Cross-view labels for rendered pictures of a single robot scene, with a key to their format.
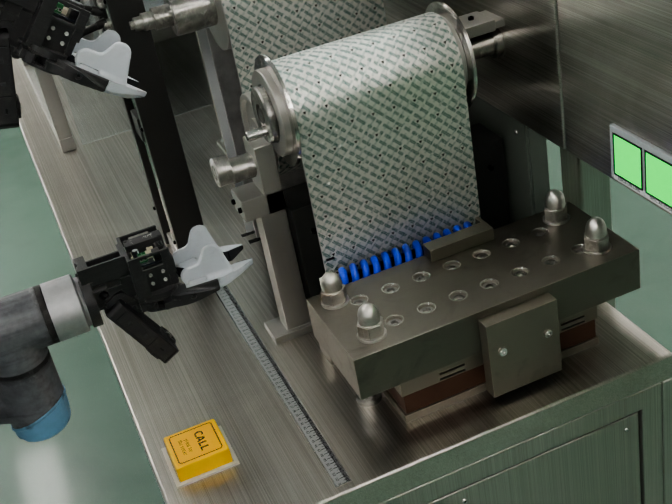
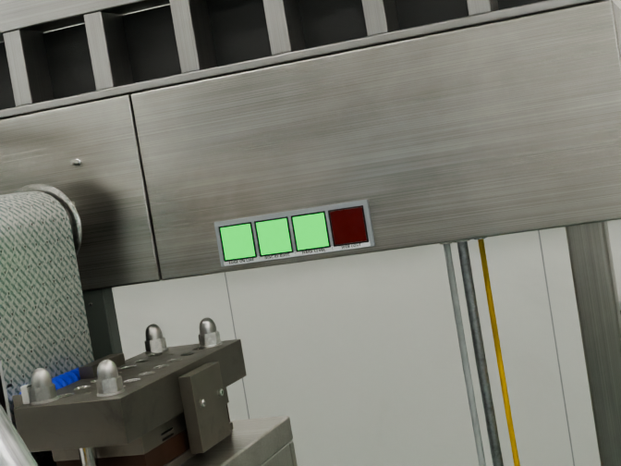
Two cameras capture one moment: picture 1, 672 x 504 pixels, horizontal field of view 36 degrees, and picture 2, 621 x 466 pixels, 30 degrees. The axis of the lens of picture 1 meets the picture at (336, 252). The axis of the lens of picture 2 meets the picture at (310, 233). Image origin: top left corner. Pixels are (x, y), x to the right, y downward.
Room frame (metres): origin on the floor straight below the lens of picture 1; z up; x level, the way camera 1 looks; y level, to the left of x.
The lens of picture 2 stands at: (-0.08, 1.02, 1.27)
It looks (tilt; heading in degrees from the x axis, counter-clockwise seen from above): 3 degrees down; 306
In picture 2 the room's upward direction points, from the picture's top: 9 degrees counter-clockwise
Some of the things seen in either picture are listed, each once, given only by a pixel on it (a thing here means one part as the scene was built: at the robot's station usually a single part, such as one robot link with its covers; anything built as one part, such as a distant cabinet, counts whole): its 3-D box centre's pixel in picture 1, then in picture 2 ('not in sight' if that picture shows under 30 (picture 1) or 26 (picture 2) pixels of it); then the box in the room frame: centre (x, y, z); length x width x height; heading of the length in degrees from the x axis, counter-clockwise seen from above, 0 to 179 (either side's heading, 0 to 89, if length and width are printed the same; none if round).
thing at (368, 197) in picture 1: (396, 194); (43, 329); (1.23, -0.09, 1.11); 0.23 x 0.01 x 0.18; 107
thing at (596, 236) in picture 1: (596, 233); (208, 331); (1.13, -0.33, 1.05); 0.04 x 0.04 x 0.04
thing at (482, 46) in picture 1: (474, 47); not in sight; (1.34, -0.24, 1.25); 0.07 x 0.04 x 0.04; 107
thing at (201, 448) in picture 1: (197, 449); not in sight; (1.04, 0.22, 0.91); 0.07 x 0.07 x 0.02; 17
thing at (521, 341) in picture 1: (522, 346); (206, 406); (1.05, -0.20, 0.97); 0.10 x 0.03 x 0.11; 107
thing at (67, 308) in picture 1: (67, 305); not in sight; (1.12, 0.34, 1.11); 0.08 x 0.05 x 0.08; 16
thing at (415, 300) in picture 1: (472, 293); (140, 390); (1.13, -0.16, 1.00); 0.40 x 0.16 x 0.06; 107
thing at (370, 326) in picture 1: (369, 319); (108, 376); (1.04, -0.02, 1.05); 0.04 x 0.04 x 0.04
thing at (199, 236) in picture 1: (203, 245); not in sight; (1.19, 0.17, 1.11); 0.09 x 0.03 x 0.06; 115
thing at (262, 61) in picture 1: (277, 110); not in sight; (1.26, 0.04, 1.25); 0.15 x 0.01 x 0.15; 17
